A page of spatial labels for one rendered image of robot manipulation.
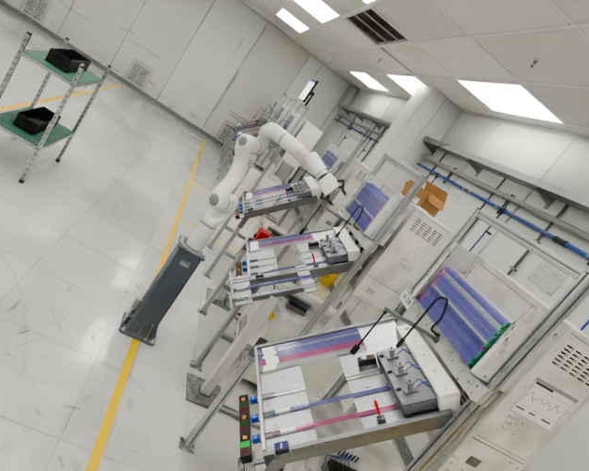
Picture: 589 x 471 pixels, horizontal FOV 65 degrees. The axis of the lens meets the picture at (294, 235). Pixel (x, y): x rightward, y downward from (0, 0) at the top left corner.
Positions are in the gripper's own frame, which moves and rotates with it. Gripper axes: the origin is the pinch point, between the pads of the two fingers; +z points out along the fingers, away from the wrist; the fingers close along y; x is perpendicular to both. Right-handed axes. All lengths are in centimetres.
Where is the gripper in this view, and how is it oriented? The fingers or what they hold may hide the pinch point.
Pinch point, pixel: (338, 198)
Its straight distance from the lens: 260.4
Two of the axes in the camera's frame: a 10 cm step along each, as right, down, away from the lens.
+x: -4.2, -0.9, -9.0
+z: 4.9, 8.1, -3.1
